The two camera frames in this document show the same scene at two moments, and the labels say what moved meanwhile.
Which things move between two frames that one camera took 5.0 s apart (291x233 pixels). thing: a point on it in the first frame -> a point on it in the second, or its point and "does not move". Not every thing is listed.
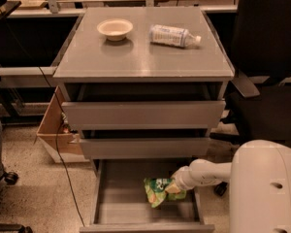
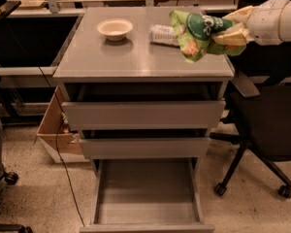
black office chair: (267, 57) does not move
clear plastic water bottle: (172, 36) does not move
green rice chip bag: (155, 189) -> (195, 35)
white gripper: (183, 178) -> (264, 20)
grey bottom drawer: (121, 204) does not move
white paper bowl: (114, 29) does not move
